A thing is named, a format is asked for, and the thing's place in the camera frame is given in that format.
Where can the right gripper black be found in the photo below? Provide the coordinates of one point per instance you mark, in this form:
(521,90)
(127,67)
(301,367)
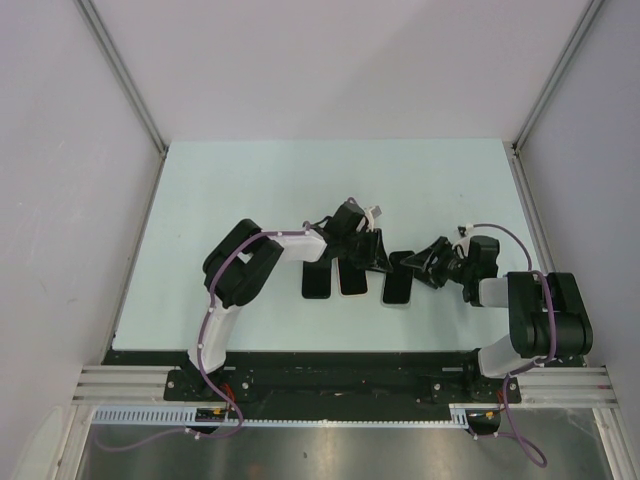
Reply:
(440,247)

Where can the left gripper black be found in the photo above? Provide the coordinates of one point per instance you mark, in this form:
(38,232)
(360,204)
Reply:
(375,257)

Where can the teal phone black screen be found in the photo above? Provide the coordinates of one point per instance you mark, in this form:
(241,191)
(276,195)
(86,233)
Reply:
(352,280)

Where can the small black phone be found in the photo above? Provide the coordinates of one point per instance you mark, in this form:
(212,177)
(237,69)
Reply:
(397,285)

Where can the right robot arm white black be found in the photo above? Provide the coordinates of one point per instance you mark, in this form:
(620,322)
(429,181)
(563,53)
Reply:
(547,318)

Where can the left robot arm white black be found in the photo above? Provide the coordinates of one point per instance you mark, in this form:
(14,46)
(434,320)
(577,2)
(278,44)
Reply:
(238,268)

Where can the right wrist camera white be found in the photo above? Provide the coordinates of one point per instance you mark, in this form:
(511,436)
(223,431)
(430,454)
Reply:
(465,232)

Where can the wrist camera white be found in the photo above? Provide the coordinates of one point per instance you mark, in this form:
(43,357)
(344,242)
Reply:
(371,214)
(465,232)

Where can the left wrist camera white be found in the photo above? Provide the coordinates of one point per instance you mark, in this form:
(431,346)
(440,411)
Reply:
(371,214)

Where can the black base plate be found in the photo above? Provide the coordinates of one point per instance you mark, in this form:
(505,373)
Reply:
(343,385)

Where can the right aluminium corner post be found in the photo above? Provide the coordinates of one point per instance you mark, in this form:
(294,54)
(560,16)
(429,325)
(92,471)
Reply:
(560,69)

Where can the aluminium corner post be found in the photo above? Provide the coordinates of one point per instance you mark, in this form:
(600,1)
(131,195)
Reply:
(114,60)
(560,69)

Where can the white slotted cable duct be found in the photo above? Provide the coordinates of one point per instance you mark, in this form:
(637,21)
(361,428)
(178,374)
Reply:
(452,416)

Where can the left aluminium corner post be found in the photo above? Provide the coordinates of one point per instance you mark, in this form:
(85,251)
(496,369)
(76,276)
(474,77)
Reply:
(114,60)

